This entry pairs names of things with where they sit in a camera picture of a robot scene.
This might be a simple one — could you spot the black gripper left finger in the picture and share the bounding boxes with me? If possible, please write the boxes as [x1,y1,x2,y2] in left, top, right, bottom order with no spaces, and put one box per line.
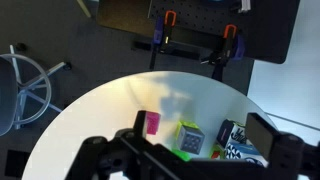
[133,109,149,139]

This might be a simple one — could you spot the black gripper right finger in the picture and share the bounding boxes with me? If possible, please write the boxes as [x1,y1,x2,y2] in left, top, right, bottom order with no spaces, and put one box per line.
[245,112,281,162]

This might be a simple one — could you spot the black pegboard table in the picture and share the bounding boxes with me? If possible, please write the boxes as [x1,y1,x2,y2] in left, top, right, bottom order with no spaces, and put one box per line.
[96,0,301,65]

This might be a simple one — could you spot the grey swivel chair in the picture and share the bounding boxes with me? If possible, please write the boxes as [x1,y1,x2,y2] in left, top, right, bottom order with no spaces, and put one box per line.
[0,43,73,138]

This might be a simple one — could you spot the multicolour patterned cube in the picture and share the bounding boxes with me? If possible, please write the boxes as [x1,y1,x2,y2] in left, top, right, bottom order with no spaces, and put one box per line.
[209,143,226,160]

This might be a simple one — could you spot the lime green block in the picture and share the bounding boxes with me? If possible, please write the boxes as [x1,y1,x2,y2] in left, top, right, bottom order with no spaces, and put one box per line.
[175,119,201,134]

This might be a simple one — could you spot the whale print patterned cube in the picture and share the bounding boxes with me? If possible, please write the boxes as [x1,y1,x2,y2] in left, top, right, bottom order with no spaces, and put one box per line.
[215,118,249,149]

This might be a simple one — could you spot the small bright green block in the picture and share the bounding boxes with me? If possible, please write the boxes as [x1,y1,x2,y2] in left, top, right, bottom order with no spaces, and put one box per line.
[170,148,193,163]

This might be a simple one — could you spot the orange handled bar clamp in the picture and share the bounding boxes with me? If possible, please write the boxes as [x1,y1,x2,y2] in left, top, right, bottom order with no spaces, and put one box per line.
[149,9,178,71]
[199,23,248,83]

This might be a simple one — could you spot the magenta pink block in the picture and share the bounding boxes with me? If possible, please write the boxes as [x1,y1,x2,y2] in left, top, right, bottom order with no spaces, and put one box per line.
[145,111,162,136]

